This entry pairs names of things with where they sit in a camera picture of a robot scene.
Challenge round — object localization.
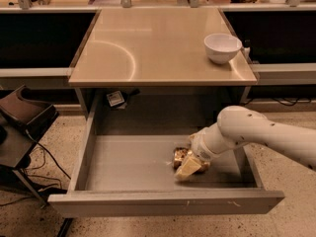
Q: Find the small labelled box under counter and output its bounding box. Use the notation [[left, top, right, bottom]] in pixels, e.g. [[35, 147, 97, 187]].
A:
[[107, 91, 124, 107]]

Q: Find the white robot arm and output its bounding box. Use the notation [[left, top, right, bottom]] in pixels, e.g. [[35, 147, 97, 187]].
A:
[[175, 106, 316, 181]]

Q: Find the dark brown side cart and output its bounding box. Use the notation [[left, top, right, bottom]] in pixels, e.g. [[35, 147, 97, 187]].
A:
[[0, 85, 58, 205]]

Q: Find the black cable on floor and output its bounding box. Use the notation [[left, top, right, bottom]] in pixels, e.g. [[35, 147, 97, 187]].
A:
[[0, 128, 72, 207]]

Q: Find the white ceramic bowl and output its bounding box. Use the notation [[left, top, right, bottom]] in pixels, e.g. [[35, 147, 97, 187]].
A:
[[203, 34, 242, 64]]

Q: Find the open grey drawer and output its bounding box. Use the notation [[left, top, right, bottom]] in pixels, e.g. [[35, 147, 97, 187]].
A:
[[47, 89, 285, 219]]

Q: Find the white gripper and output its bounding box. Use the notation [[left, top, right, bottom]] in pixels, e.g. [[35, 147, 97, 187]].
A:
[[175, 132, 218, 181]]

